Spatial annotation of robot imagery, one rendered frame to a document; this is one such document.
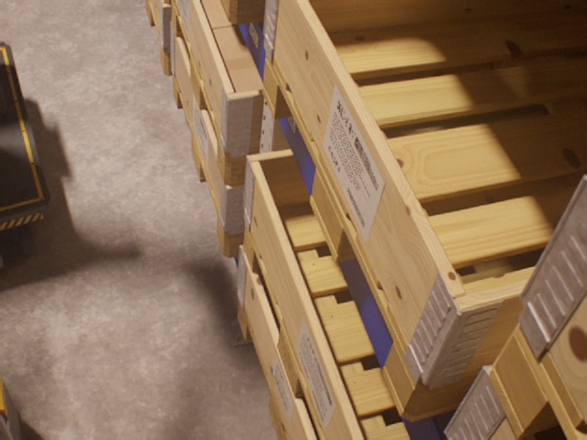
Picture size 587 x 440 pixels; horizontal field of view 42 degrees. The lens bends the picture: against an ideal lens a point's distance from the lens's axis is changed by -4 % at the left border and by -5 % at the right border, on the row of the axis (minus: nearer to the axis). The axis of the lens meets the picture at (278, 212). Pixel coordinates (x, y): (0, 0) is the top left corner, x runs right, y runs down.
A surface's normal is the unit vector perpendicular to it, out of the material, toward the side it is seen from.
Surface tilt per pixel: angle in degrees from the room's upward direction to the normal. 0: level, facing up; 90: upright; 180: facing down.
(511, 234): 0
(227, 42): 0
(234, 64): 0
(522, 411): 90
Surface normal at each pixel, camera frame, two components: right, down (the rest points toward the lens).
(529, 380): -0.96, 0.17
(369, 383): 0.07, -0.64
